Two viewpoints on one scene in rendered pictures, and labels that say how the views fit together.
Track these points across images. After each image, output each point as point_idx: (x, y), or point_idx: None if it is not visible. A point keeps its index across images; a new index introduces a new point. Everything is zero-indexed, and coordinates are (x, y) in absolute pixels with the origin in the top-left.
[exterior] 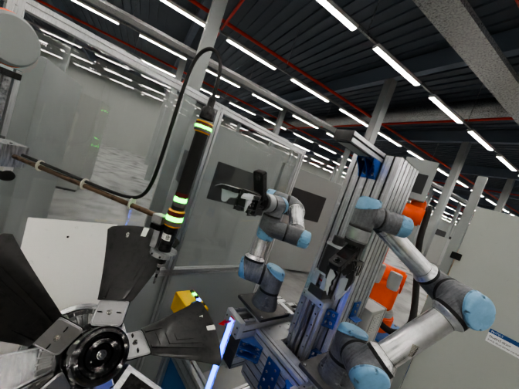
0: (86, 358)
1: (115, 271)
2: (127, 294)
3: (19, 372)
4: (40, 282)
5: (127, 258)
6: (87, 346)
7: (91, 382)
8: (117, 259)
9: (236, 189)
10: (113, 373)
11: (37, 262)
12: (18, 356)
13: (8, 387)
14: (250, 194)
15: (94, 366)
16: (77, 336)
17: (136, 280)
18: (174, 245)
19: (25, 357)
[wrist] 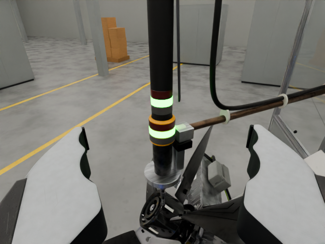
0: (154, 198)
1: (224, 202)
2: (188, 212)
3: (192, 202)
4: (195, 149)
5: (232, 201)
6: (159, 196)
7: (143, 208)
8: (238, 198)
9: (242, 203)
10: (140, 220)
11: None
12: (199, 197)
13: (188, 202)
14: (48, 160)
15: (149, 206)
16: (180, 202)
17: (198, 213)
18: (230, 240)
19: (198, 200)
